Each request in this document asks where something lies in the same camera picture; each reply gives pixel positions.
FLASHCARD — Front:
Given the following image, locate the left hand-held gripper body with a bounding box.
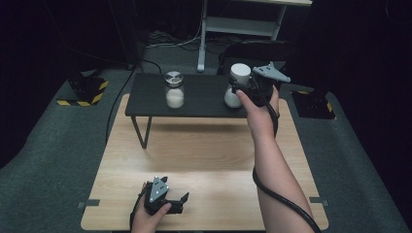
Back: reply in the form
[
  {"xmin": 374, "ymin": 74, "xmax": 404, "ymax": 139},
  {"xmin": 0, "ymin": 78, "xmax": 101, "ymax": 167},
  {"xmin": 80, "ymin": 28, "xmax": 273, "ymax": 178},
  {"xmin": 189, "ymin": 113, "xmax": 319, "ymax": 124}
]
[{"xmin": 144, "ymin": 177, "xmax": 185, "ymax": 216}]

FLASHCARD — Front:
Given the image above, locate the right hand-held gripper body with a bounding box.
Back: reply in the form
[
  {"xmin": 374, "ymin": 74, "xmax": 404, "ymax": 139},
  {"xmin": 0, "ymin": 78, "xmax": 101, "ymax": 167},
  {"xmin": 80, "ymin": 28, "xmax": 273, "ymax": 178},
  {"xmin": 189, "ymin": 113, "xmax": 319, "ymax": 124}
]
[{"xmin": 241, "ymin": 62, "xmax": 292, "ymax": 108}]

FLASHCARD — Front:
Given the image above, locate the white cylindrical container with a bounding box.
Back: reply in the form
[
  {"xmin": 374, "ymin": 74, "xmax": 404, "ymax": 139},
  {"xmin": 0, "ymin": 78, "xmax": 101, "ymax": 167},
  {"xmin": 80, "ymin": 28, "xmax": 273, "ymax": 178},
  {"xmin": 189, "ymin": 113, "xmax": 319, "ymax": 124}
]
[{"xmin": 223, "ymin": 62, "xmax": 252, "ymax": 109}]

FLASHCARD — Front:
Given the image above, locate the black shelf with metal legs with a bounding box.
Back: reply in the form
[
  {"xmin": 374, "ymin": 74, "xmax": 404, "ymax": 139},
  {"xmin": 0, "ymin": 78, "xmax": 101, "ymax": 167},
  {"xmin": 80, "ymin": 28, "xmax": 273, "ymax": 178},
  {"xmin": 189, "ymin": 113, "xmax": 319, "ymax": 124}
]
[{"xmin": 124, "ymin": 72, "xmax": 280, "ymax": 150}]

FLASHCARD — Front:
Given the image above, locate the glass jar with metal lid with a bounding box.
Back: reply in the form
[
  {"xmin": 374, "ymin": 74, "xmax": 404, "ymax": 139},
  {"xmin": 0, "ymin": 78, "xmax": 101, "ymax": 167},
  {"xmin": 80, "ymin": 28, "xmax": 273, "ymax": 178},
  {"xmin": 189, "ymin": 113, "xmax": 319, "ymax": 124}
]
[{"xmin": 163, "ymin": 71, "xmax": 186, "ymax": 110}]

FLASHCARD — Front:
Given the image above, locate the person's left hand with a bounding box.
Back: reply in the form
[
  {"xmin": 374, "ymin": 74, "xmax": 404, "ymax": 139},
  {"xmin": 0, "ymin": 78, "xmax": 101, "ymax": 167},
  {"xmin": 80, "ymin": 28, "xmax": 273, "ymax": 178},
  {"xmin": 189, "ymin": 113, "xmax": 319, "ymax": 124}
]
[{"xmin": 130, "ymin": 183, "xmax": 172, "ymax": 233}]

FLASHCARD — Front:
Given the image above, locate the person's right hand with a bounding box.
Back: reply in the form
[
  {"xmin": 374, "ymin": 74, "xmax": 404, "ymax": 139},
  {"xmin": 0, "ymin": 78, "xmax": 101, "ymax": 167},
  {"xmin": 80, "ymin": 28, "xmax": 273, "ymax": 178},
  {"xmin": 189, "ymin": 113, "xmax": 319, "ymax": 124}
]
[{"xmin": 236, "ymin": 86, "xmax": 280, "ymax": 139}]

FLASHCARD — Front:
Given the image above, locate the black folding chair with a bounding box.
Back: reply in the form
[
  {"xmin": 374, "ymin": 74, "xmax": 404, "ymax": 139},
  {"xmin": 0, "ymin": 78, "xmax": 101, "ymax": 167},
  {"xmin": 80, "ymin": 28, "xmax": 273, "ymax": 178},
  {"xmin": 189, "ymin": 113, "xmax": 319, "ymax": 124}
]
[{"xmin": 217, "ymin": 40, "xmax": 297, "ymax": 77}]

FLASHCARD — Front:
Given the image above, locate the grey tape strip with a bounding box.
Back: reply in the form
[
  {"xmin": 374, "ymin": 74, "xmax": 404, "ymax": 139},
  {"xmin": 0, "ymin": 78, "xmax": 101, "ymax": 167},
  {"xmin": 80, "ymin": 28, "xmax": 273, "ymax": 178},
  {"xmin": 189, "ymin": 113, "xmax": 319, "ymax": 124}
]
[
  {"xmin": 77, "ymin": 199, "xmax": 101, "ymax": 209},
  {"xmin": 309, "ymin": 196, "xmax": 329, "ymax": 207}
]

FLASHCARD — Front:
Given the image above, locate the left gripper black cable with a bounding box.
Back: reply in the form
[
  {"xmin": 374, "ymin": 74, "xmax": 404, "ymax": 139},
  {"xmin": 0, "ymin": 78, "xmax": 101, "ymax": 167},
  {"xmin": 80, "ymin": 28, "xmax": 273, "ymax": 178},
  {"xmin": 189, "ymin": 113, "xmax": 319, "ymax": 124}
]
[{"xmin": 129, "ymin": 183, "xmax": 152, "ymax": 233}]

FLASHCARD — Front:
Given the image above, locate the white metal desk frame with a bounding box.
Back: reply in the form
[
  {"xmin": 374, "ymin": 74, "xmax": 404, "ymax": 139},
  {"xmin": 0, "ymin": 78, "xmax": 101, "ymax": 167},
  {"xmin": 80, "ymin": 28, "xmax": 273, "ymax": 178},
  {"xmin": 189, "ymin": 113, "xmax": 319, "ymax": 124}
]
[{"xmin": 196, "ymin": 0, "xmax": 315, "ymax": 73}]

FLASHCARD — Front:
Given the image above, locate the bundle of floor cables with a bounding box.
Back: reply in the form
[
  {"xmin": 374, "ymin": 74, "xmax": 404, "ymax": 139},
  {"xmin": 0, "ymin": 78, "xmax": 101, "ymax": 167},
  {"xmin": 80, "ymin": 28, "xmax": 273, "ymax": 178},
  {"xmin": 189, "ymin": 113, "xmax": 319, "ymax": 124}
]
[{"xmin": 146, "ymin": 30, "xmax": 202, "ymax": 50}]

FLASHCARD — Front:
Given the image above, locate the black floor cable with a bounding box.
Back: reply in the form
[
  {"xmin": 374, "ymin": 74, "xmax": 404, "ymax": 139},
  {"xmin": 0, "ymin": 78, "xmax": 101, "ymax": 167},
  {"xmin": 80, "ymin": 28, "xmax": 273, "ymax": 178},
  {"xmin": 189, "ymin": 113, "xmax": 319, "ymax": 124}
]
[{"xmin": 105, "ymin": 59, "xmax": 162, "ymax": 144}]

